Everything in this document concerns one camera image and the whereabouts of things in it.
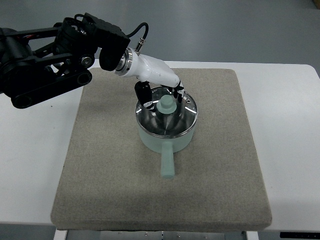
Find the mint green saucepan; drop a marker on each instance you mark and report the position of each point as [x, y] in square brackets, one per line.
[166, 147]

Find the glass lid with green knob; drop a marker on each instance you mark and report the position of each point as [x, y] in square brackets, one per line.
[170, 118]

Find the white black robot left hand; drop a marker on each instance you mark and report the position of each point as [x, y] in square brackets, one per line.
[148, 70]

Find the grey felt mat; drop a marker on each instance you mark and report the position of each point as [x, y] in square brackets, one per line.
[111, 181]

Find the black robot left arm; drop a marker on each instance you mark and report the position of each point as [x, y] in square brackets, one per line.
[39, 64]

